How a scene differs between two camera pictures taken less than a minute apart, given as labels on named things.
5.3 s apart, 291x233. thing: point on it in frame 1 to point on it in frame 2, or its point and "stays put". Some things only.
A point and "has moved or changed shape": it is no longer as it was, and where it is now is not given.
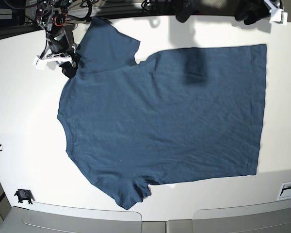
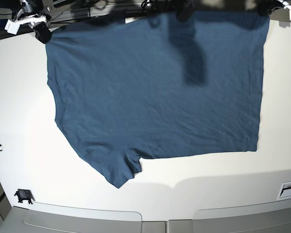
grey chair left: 37,220 stays put
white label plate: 289,190 stays put
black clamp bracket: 24,194 stays put
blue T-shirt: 180,114 has moved or changed shape
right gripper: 250,11 to 264,7
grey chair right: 283,216 stays put
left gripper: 60,38 to 42,33
